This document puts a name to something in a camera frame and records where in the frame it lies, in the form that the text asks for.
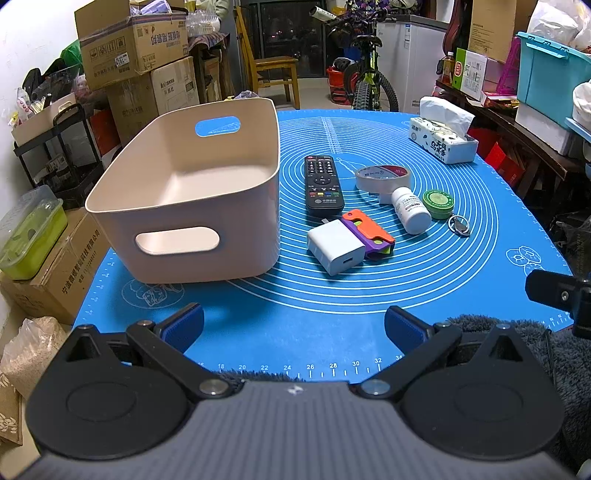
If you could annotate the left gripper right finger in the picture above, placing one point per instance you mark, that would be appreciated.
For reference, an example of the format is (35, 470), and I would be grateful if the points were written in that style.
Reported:
(479, 396)

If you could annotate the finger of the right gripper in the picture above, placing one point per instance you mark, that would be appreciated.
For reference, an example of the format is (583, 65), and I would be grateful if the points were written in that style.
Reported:
(567, 293)

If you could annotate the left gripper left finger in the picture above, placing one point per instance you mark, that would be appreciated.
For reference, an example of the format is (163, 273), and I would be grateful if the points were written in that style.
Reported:
(112, 396)

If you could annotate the green ointment tin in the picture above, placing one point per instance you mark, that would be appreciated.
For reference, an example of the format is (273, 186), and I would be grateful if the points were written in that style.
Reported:
(439, 203)

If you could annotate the white pill bottle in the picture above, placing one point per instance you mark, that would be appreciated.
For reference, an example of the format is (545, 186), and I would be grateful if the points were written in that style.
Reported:
(411, 211)

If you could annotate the orange purple folding toy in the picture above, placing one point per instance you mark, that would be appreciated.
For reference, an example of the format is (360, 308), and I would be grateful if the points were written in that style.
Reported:
(377, 241)

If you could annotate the beige plastic storage bin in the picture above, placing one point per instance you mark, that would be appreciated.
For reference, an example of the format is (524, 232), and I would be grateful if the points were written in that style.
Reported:
(194, 196)

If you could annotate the beige tape roll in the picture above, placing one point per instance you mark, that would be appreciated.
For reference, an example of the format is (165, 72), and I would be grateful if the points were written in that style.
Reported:
(383, 180)

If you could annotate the white usb wall charger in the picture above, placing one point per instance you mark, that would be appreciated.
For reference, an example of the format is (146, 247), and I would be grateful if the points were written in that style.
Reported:
(335, 247)

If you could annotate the black tv remote control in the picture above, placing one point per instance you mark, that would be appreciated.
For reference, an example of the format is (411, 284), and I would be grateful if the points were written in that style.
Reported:
(322, 190)

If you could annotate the clear bag of grain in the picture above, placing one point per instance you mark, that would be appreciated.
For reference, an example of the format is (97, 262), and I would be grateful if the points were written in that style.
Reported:
(26, 357)

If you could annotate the brown paper bag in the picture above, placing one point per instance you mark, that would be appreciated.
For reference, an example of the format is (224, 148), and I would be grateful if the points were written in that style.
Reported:
(10, 413)

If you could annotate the brown cardboard box under container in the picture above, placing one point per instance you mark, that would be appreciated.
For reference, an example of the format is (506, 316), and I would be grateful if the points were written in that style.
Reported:
(64, 279)

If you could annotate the green plastic lidded container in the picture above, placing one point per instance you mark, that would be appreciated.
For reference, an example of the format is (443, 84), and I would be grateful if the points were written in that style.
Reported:
(29, 231)

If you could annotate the blue silicone baking mat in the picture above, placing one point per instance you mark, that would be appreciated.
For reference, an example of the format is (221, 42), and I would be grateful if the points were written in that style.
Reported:
(298, 320)

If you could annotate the teal plastic storage crate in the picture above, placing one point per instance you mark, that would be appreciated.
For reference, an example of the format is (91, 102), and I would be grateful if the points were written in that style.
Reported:
(548, 74)

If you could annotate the black metal shelf rack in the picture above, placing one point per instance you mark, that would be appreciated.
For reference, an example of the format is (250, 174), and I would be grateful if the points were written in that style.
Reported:
(67, 179)

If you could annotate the white freezer cabinet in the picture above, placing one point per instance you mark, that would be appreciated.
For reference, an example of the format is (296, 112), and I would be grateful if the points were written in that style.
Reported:
(412, 48)

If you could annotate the lower stacked cardboard box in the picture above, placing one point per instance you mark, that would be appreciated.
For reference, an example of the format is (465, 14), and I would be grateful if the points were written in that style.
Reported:
(135, 102)

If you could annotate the stacked cardboard box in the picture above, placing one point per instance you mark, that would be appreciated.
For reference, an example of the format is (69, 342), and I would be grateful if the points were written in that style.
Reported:
(120, 40)
(135, 102)

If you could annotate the green black bicycle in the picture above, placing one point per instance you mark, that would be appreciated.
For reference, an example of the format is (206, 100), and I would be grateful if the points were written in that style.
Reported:
(363, 81)

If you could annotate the red bucket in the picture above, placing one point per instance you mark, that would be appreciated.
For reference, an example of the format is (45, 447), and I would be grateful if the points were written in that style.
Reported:
(337, 88)

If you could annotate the top stacked cardboard box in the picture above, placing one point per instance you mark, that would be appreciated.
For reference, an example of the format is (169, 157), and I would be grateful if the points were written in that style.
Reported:
(120, 40)

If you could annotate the wooden chair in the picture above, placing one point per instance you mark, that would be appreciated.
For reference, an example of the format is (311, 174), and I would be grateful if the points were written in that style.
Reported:
(254, 68)

